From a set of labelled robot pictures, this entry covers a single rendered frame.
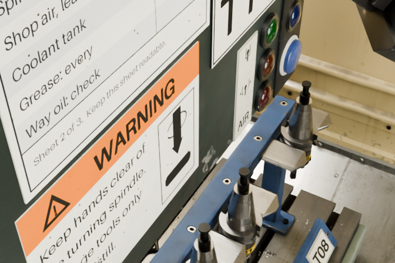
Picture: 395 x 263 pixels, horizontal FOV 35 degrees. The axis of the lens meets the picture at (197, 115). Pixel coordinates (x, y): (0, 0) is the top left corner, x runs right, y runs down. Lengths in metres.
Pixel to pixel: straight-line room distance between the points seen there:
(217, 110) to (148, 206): 0.09
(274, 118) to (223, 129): 0.63
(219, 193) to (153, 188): 0.57
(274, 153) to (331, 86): 0.47
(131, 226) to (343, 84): 1.12
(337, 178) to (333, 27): 0.39
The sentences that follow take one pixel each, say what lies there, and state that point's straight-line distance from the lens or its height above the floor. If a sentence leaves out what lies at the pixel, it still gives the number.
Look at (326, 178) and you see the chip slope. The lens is 1.55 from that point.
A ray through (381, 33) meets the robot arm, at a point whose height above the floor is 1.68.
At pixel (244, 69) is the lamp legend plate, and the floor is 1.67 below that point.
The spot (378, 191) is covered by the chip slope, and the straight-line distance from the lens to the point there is 1.55.
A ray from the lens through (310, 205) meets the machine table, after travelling 1.39.
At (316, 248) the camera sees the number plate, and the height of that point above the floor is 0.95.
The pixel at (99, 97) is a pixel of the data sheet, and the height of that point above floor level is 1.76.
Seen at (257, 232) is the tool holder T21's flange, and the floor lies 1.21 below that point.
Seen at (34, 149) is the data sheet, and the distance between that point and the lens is 0.26.
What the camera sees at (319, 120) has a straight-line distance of 1.10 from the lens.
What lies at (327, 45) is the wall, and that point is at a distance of 1.41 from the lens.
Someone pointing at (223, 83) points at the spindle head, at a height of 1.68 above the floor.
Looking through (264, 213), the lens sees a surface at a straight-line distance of 0.94.
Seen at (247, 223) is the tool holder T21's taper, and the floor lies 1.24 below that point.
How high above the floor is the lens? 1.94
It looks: 42 degrees down
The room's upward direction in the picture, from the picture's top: straight up
